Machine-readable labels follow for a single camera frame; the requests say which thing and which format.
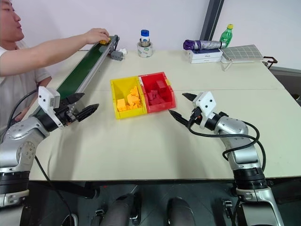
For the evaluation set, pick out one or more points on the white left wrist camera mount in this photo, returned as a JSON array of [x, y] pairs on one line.
[[48, 97]]

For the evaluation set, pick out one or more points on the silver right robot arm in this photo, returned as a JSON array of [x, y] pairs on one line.
[[242, 143]]

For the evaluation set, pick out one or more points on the crumpled white paper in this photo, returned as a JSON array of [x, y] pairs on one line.
[[122, 51]]

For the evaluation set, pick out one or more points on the dark rounded shape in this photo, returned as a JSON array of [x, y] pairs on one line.
[[120, 209], [179, 212]]

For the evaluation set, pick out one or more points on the yellow plastic bin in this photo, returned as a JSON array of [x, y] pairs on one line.
[[117, 88]]

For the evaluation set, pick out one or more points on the person in white shirt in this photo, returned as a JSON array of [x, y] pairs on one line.
[[11, 80]]

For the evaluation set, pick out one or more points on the white bottle with blue cap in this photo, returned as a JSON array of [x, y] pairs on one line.
[[145, 36]]

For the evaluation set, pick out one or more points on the folded purple umbrella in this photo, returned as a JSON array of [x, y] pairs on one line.
[[202, 44]]

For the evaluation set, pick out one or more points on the pile of red blocks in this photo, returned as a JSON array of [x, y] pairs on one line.
[[156, 99]]

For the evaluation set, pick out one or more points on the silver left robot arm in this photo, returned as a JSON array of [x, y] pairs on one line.
[[16, 143]]

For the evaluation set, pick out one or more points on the person's bare right forearm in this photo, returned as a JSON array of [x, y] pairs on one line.
[[42, 53]]

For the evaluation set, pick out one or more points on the green conveyor belt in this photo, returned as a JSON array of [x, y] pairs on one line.
[[80, 70]]

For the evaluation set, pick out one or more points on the pile of yellow blocks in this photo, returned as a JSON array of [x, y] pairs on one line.
[[133, 100]]

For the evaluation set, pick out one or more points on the dark metal bracket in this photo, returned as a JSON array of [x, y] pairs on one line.
[[270, 61]]

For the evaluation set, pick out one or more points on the yellow toy block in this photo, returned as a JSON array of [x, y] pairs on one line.
[[104, 42]]

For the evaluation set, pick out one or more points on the large red block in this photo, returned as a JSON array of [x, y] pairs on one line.
[[161, 85]]

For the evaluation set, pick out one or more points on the black table frame beam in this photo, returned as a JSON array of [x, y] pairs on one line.
[[65, 188]]

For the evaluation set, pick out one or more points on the grey window frame post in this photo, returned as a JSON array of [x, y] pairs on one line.
[[211, 18]]

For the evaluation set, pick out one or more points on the person's right hand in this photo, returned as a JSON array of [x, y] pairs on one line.
[[96, 35]]

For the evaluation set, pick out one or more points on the grey plastic electronic box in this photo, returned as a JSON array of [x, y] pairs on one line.
[[117, 56]]

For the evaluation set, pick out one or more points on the clear tape roll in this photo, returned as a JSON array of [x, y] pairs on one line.
[[145, 50]]

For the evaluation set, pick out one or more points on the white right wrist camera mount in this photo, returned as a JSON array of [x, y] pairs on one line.
[[207, 103]]

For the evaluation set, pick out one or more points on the grey side ledge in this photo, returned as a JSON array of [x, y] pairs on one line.
[[288, 77]]

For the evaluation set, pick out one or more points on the white phone box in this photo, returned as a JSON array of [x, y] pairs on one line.
[[205, 60], [204, 53]]

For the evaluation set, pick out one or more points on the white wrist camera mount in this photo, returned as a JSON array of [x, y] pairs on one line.
[[207, 103], [48, 97]]

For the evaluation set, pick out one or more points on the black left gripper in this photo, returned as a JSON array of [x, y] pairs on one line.
[[67, 113]]

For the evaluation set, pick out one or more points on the flat yellow block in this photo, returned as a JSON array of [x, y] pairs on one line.
[[121, 104]]

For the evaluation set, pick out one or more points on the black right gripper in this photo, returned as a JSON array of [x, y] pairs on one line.
[[196, 115]]

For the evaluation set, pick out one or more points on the red plastic bin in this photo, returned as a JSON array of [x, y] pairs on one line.
[[169, 103]]

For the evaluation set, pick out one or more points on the green plastic bottle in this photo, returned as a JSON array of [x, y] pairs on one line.
[[227, 35]]

